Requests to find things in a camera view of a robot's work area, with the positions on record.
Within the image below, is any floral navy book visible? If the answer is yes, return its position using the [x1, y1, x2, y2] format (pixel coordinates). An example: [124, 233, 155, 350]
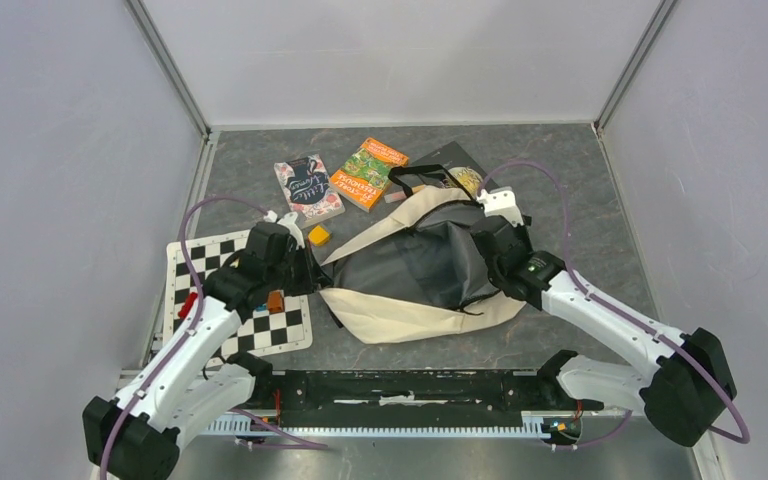
[273, 154, 345, 229]

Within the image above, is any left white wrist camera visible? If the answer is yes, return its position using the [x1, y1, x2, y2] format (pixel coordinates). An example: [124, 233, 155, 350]
[263, 210, 306, 249]

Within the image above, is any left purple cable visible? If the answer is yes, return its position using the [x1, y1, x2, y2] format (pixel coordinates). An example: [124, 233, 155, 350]
[97, 195, 330, 480]

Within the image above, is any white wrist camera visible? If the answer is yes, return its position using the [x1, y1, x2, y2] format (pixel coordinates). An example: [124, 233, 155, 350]
[263, 210, 306, 249]
[477, 187, 525, 227]

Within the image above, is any cream canvas backpack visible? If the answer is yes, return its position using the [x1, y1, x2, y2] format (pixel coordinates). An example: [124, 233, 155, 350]
[320, 186, 525, 344]

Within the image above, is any black book gold emblem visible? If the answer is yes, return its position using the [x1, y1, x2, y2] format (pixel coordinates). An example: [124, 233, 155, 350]
[407, 141, 497, 198]

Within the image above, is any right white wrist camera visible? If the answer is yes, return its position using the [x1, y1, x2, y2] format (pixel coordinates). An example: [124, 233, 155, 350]
[477, 187, 525, 227]

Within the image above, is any red calculator toy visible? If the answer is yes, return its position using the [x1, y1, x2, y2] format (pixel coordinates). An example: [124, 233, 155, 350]
[177, 292, 198, 320]

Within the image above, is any colourful block stack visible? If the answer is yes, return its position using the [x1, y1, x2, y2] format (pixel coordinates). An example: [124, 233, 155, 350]
[254, 290, 285, 316]

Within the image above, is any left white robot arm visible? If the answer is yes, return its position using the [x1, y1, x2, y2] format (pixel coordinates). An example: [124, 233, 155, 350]
[82, 215, 318, 479]

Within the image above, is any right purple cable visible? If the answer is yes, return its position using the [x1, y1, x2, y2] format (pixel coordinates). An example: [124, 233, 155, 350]
[479, 159, 751, 452]

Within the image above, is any yellow cube block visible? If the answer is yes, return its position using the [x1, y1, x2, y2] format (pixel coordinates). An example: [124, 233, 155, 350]
[308, 224, 332, 247]

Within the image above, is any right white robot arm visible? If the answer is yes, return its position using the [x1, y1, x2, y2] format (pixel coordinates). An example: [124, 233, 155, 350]
[470, 215, 737, 447]

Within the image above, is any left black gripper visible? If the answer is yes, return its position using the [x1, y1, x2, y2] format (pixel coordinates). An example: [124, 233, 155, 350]
[265, 239, 331, 297]

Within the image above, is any orange treehouse book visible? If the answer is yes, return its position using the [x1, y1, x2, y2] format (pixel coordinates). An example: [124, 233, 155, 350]
[329, 137, 409, 212]

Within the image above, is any checkered chess mat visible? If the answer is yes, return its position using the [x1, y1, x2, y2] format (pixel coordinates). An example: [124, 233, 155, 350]
[153, 230, 313, 368]

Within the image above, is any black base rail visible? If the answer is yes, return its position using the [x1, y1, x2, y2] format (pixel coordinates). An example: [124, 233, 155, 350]
[238, 369, 604, 436]

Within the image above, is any purple cable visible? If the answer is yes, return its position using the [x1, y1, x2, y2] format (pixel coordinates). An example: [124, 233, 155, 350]
[97, 195, 330, 480]
[479, 159, 751, 452]

